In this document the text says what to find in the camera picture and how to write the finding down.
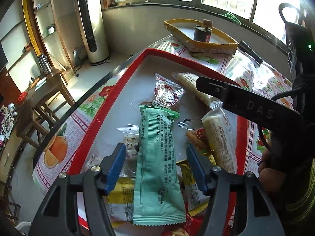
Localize white cream roll packet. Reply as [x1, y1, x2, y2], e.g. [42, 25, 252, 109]
[201, 108, 238, 174]

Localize speckled nougat candy packet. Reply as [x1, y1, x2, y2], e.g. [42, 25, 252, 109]
[118, 124, 139, 160]

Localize brown crumb cake packet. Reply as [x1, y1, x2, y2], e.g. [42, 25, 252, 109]
[177, 160, 210, 216]

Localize yellow white snack packet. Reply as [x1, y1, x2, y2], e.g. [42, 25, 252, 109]
[104, 177, 134, 228]

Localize black flashlight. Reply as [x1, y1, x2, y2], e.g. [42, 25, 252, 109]
[239, 41, 263, 65]

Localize red rimmed white tray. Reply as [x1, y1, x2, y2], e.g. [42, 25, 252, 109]
[79, 49, 246, 235]

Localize person right hand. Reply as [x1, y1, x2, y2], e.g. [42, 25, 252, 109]
[258, 148, 285, 193]

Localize white tower fan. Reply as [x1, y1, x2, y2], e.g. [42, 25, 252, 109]
[74, 0, 110, 66]

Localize red snack bag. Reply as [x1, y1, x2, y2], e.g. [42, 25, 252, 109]
[161, 213, 204, 236]

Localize long mint green packet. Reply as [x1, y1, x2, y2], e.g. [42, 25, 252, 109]
[133, 105, 186, 226]

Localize wooden side table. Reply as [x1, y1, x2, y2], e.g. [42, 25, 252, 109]
[16, 69, 75, 148]

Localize dark bottle in box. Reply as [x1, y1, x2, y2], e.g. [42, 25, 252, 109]
[193, 19, 213, 43]

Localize metal kettle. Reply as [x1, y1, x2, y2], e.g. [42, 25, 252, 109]
[38, 54, 52, 75]

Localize clear bag fried snacks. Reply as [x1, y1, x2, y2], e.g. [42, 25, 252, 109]
[177, 119, 210, 152]

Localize green cloth on sill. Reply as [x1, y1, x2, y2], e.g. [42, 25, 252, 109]
[222, 12, 242, 26]

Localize yellow cardboard box tray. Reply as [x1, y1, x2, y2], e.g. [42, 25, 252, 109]
[163, 18, 239, 54]

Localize white nougat candy packet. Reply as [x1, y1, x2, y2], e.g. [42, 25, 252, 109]
[84, 155, 103, 171]

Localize round brown cookie packet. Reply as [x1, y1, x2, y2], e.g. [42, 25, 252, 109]
[139, 73, 185, 112]

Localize long cream cake packet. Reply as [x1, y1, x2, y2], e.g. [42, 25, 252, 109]
[173, 73, 222, 109]

